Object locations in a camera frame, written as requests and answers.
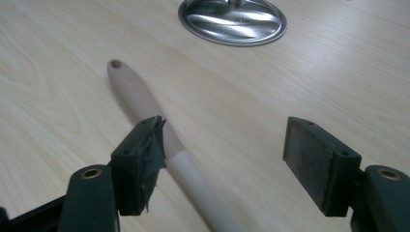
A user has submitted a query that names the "round metal lid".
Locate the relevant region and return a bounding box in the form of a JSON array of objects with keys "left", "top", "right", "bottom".
[{"left": 178, "top": 0, "right": 288, "bottom": 47}]

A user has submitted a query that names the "cream spatula handle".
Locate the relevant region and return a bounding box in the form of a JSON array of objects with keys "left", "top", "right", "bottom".
[{"left": 106, "top": 59, "right": 244, "bottom": 232}]

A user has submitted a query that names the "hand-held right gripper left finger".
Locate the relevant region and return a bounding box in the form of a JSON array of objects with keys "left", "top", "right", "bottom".
[{"left": 57, "top": 115, "right": 168, "bottom": 232}]

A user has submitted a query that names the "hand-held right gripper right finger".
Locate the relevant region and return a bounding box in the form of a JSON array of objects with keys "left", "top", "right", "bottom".
[{"left": 282, "top": 116, "right": 410, "bottom": 232}]

